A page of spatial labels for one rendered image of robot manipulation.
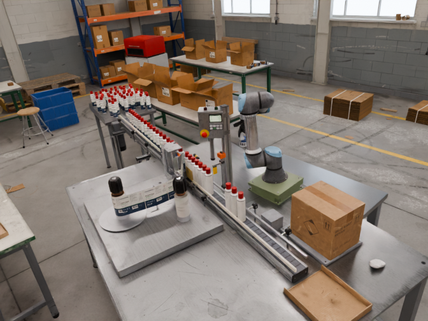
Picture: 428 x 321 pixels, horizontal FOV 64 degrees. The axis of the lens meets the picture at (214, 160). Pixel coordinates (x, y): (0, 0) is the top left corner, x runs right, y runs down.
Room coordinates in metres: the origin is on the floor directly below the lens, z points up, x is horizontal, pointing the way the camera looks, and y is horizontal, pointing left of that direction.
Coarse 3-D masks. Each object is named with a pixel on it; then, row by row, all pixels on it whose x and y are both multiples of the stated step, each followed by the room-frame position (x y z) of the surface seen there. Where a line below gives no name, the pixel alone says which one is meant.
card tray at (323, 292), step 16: (320, 272) 1.27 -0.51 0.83; (304, 288) 1.18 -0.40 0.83; (320, 288) 1.17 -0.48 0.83; (336, 288) 1.16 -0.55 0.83; (352, 288) 1.12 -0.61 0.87; (304, 304) 1.08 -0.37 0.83; (320, 304) 1.07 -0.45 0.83; (336, 304) 1.07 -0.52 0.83; (352, 304) 1.06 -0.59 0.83; (368, 304) 1.04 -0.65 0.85; (320, 320) 0.99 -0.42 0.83; (336, 320) 0.99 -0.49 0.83; (352, 320) 0.96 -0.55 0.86
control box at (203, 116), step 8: (200, 112) 2.06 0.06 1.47; (208, 112) 2.05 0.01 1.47; (216, 112) 2.05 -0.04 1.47; (200, 120) 2.06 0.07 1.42; (208, 120) 2.05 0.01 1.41; (200, 128) 2.06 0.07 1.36; (208, 128) 2.05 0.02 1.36; (200, 136) 2.06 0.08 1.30; (208, 136) 2.05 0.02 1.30; (216, 136) 2.05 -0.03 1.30; (224, 136) 2.04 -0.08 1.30
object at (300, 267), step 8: (192, 184) 2.16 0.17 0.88; (216, 192) 2.02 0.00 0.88; (224, 200) 1.92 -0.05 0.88; (248, 224) 1.64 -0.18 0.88; (248, 232) 1.57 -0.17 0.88; (256, 232) 1.56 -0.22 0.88; (264, 232) 1.56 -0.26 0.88; (256, 240) 1.50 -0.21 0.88; (264, 240) 1.49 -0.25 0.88; (272, 240) 1.49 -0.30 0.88; (264, 248) 1.43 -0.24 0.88; (280, 248) 1.41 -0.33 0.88; (288, 256) 1.35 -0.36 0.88; (296, 264) 1.29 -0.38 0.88; (296, 272) 1.24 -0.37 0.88
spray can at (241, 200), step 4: (240, 192) 1.69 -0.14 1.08; (240, 196) 1.67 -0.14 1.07; (240, 200) 1.67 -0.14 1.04; (244, 200) 1.67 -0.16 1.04; (240, 204) 1.67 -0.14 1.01; (244, 204) 1.67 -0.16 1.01; (240, 208) 1.67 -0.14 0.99; (244, 208) 1.67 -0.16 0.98; (240, 212) 1.67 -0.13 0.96; (244, 212) 1.67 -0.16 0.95; (240, 216) 1.67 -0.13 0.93; (244, 216) 1.67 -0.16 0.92; (244, 220) 1.67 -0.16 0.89
